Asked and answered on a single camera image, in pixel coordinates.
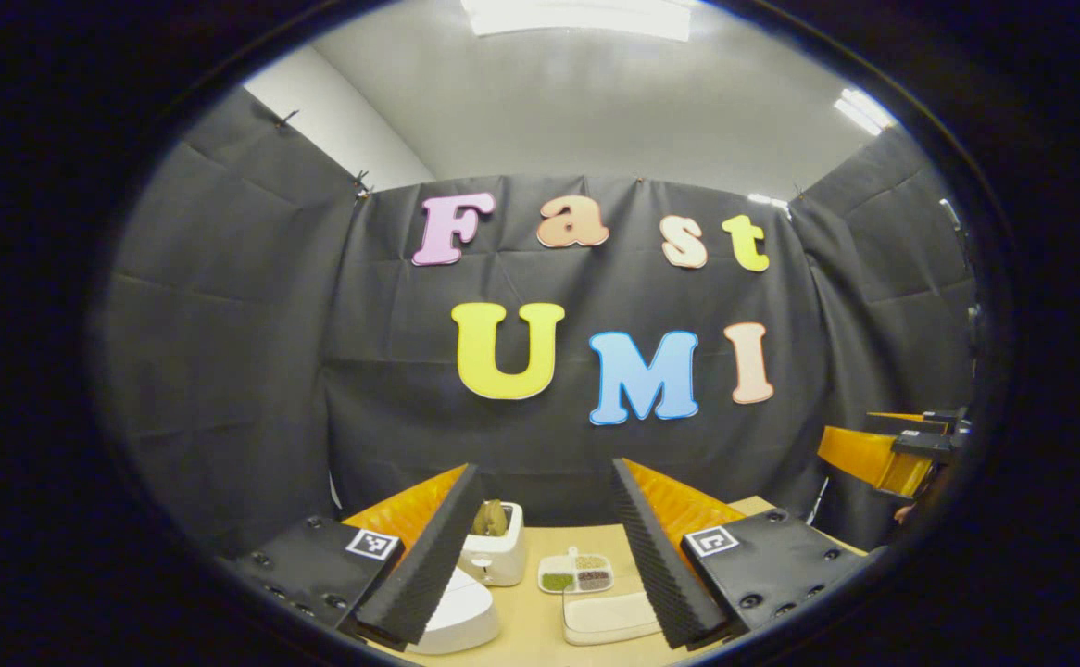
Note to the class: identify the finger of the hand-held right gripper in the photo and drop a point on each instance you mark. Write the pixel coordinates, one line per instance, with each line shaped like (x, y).
(864, 459)
(924, 419)

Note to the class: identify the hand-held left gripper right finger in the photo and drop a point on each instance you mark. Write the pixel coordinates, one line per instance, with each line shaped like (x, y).
(656, 556)

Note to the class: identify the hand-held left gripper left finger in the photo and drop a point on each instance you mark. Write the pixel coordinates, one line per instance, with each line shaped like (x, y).
(429, 556)

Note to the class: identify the white rice cooker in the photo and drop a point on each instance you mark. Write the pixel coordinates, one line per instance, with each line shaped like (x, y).
(461, 616)

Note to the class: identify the white toaster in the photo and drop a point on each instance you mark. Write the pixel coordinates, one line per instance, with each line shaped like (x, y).
(494, 560)

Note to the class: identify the pile of yellow soybeans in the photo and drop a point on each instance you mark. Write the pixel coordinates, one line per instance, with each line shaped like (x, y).
(591, 561)

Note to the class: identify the pile of dark red beans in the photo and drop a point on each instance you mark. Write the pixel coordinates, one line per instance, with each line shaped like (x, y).
(593, 580)

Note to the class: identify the brown bread slice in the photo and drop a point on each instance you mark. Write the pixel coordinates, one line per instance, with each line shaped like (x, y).
(491, 519)

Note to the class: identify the white divided bean dish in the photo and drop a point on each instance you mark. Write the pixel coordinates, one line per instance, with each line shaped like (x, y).
(558, 562)

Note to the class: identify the pile of green mung beans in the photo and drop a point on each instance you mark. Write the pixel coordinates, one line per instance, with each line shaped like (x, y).
(557, 581)

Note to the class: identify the black backdrop cloth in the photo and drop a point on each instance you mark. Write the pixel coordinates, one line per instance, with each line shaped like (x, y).
(225, 324)

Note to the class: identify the small ceiling light panel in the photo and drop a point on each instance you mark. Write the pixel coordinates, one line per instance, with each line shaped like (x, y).
(864, 111)

